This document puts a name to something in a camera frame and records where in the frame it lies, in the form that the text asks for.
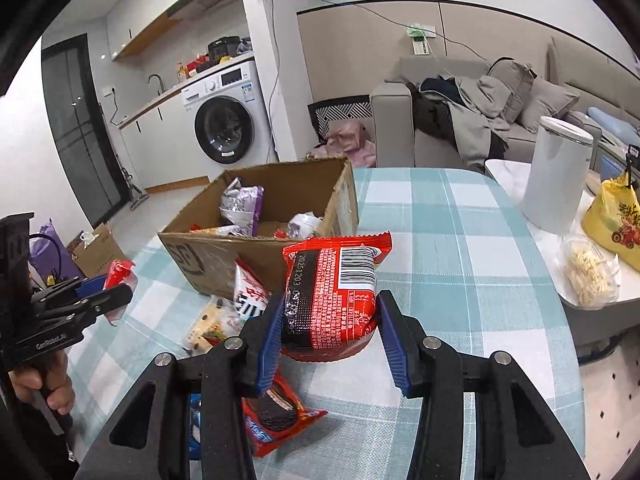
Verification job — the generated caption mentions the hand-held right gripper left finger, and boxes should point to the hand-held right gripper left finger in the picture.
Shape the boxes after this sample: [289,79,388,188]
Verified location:
[75,290,288,480]

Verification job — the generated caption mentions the white green wall panel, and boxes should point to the white green wall panel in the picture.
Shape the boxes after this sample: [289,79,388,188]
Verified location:
[405,24,436,55]

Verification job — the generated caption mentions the red noodle packet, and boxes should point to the red noodle packet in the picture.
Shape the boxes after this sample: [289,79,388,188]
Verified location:
[281,231,393,363]

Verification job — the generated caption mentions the dark glass door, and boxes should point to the dark glass door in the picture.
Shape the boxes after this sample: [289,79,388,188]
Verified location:
[40,33,128,228]

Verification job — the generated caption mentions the black white patterned basket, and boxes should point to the black white patterned basket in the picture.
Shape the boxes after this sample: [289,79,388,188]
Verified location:
[307,95,373,146]

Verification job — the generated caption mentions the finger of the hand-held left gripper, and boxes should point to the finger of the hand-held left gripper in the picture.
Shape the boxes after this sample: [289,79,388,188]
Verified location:
[32,274,113,303]
[37,285,134,318]

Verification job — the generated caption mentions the grey sofa cushion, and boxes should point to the grey sofa cushion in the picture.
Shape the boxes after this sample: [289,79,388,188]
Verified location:
[520,77,581,133]

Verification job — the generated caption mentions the large red snack bag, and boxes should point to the large red snack bag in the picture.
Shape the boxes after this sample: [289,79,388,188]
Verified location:
[104,260,137,326]

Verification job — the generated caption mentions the small printed cardboard box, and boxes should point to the small printed cardboard box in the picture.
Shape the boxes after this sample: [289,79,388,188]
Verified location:
[66,222,128,278]

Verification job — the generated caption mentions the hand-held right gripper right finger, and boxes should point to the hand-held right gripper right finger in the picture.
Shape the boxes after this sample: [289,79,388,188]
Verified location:
[375,290,593,480]

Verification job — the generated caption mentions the blue cookie packet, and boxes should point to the blue cookie packet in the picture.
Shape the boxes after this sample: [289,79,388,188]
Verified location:
[187,394,203,461]

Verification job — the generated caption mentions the grey sofa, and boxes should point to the grey sofa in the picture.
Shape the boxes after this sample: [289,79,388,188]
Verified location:
[370,35,640,173]

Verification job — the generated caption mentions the person's left hand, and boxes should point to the person's left hand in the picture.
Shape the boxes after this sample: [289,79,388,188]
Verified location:
[10,352,76,415]

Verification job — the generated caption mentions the pile of dark grey clothes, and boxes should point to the pile of dark grey clothes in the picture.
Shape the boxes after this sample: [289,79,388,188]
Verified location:
[407,75,511,171]

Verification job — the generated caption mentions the white cylindrical canister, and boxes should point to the white cylindrical canister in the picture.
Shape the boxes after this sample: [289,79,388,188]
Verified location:
[520,116,595,235]

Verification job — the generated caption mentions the light blue pillow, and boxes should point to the light blue pillow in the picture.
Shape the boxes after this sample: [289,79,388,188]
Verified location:
[587,106,640,138]

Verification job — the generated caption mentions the black rice cooker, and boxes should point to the black rice cooker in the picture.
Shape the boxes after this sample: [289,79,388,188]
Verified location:
[206,36,242,60]

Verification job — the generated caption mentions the yellow plastic bag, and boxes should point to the yellow plastic bag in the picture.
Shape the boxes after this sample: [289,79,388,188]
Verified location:
[581,172,640,261]

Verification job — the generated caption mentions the white marble side table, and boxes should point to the white marble side table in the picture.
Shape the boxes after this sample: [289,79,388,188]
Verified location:
[484,159,640,311]

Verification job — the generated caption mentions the pink plastic bag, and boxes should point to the pink plastic bag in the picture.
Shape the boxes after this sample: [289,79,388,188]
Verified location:
[307,119,377,167]

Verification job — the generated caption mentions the blue cable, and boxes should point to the blue cable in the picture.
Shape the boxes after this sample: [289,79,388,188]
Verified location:
[240,0,488,61]

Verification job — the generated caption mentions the teal checkered tablecloth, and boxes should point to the teal checkered tablecloth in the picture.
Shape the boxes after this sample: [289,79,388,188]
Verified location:
[65,166,586,480]

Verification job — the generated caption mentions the white washing machine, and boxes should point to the white washing machine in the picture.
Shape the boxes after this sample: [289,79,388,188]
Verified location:
[180,59,278,166]

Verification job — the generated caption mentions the purple silver snack packet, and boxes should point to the purple silver snack packet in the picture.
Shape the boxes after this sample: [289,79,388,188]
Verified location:
[220,178,265,237]

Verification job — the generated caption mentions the white kitchen base cabinets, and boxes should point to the white kitchen base cabinets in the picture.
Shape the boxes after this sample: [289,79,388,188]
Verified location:
[117,95,211,193]

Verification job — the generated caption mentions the upright vacuum cleaner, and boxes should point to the upright vacuum cleaner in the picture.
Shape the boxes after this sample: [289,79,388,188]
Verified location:
[100,105,150,211]

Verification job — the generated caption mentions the white wall cabinets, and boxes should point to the white wall cabinets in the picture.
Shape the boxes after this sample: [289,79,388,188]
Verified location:
[107,0,241,61]

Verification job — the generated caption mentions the brown cardboard box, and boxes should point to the brown cardboard box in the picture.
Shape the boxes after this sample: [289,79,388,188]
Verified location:
[157,156,360,301]

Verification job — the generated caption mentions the red cookie packet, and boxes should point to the red cookie packet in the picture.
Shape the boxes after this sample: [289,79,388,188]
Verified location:
[241,374,328,458]

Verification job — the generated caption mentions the large purple snack bag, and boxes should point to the large purple snack bag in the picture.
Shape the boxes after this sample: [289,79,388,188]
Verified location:
[287,212,323,240]

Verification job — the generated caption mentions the yellow white snack packet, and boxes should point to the yellow white snack packet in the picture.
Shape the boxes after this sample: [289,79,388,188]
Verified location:
[182,296,246,356]

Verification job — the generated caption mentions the grey backpack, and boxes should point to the grey backpack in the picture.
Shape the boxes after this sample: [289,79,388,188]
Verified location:
[487,57,538,123]

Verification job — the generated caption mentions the white black-print snack packet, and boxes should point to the white black-print snack packet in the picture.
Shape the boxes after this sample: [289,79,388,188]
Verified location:
[190,224,251,238]

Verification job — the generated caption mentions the clear plastic food container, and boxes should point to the clear plastic food container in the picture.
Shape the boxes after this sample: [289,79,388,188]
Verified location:
[559,235,621,308]

